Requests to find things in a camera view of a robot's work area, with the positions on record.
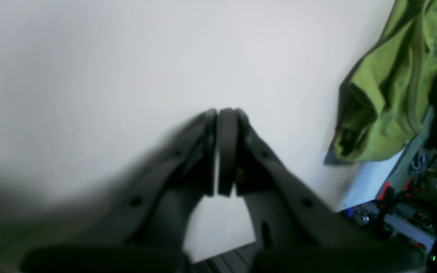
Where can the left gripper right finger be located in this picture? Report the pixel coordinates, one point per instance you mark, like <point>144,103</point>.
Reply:
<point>295,231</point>

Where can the green cloth pile at edge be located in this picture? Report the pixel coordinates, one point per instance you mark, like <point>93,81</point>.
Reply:
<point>388,89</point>

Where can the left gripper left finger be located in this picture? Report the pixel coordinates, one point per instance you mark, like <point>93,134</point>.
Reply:
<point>144,232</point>

